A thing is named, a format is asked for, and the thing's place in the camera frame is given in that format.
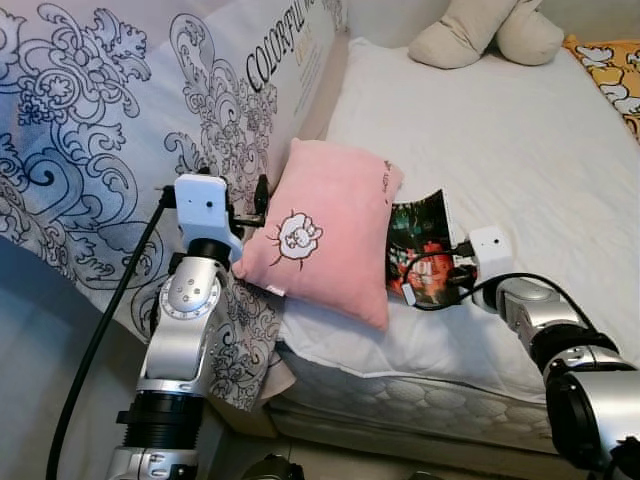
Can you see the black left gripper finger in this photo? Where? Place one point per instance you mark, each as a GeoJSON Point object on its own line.
{"type": "Point", "coordinates": [262, 192]}
{"type": "Point", "coordinates": [206, 171]}

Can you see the dark book red print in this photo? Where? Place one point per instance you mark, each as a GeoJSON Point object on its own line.
{"type": "Point", "coordinates": [420, 250]}

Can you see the pink pillow white print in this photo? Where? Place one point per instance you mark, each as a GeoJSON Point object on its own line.
{"type": "Point", "coordinates": [330, 220]}

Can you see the yellow egg cartoon blanket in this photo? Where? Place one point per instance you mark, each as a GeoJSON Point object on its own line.
{"type": "Point", "coordinates": [615, 75]}

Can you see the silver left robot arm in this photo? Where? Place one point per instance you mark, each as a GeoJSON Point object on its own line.
{"type": "Point", "coordinates": [185, 330]}

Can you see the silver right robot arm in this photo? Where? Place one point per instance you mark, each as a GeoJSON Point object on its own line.
{"type": "Point", "coordinates": [525, 305]}

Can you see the white quilted mattress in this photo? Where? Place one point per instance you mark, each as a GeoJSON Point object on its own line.
{"type": "Point", "coordinates": [520, 160]}

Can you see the beige plush toy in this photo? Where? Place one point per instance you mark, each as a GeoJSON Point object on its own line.
{"type": "Point", "coordinates": [470, 40]}

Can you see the grey left robot leg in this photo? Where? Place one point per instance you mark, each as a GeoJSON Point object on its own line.
{"type": "Point", "coordinates": [272, 470]}

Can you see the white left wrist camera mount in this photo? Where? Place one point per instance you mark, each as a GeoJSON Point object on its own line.
{"type": "Point", "coordinates": [205, 205]}

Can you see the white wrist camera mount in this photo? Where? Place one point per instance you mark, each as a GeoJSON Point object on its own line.
{"type": "Point", "coordinates": [490, 250]}
{"type": "Point", "coordinates": [205, 205]}

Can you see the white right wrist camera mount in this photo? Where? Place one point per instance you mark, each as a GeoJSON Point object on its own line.
{"type": "Point", "coordinates": [490, 250]}

